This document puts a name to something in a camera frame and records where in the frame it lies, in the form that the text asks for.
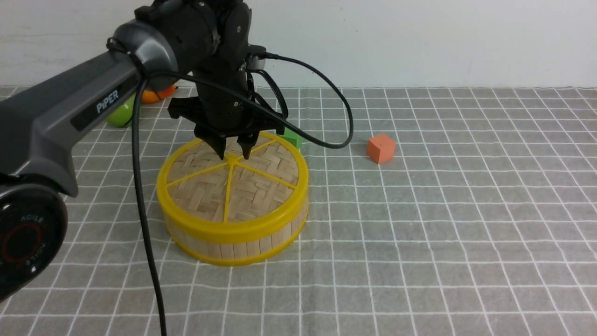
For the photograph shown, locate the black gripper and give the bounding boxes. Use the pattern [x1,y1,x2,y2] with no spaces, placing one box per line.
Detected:
[168,0,286,160]

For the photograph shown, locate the yellow woven bamboo steamer lid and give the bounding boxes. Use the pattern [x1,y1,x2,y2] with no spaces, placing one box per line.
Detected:
[156,133,309,246]

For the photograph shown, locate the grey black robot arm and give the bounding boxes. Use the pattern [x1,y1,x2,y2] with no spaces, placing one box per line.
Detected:
[1,0,286,301]

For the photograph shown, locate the bamboo steamer basket yellow rims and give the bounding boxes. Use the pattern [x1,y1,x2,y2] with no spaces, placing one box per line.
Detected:
[162,199,309,266]

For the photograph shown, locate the green foam cube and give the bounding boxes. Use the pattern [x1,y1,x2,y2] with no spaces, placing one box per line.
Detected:
[280,128,303,150]

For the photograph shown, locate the green toy apple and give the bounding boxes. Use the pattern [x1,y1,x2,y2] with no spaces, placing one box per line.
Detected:
[106,94,136,128]

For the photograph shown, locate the orange foam cube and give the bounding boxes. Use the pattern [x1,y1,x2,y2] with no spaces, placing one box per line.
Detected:
[366,133,397,165]

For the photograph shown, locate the grey checkered tablecloth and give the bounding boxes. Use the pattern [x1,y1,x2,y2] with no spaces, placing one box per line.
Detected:
[0,86,597,336]

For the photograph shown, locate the black cable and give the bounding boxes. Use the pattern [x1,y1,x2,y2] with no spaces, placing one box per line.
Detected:
[106,37,354,336]

